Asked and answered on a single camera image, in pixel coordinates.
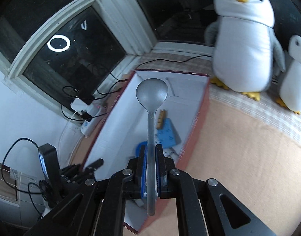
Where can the blue round lid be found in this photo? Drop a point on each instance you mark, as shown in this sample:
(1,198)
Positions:
(138,148)

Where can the small plush penguin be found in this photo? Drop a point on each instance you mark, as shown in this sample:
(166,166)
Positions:
(289,81)

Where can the light blue plastic plate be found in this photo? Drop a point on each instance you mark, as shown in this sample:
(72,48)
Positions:
(168,135)

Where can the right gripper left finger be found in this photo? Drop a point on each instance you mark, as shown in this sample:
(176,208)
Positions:
(141,171)

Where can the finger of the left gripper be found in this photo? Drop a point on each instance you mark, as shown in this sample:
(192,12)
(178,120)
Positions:
(94,166)

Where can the white power strip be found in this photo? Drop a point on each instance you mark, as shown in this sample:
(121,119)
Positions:
(88,126)

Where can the wooden clothespin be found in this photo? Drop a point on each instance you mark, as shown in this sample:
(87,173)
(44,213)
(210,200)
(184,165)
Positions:
(161,118)

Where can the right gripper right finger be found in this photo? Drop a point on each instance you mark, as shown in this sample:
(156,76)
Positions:
(161,172)

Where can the small black plug charger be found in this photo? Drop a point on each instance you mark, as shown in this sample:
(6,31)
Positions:
(86,116)

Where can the white power adapter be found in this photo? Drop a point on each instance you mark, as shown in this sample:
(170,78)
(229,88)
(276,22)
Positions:
(78,105)

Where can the red cardboard box white inside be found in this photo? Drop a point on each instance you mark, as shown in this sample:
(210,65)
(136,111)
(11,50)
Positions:
(125,127)

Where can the large plush penguin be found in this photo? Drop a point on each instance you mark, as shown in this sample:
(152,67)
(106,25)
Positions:
(246,53)

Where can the metal spoon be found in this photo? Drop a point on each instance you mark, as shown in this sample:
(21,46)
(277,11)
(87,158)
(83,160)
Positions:
(151,94)

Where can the white patterned lighter case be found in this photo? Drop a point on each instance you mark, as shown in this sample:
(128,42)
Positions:
(171,153)

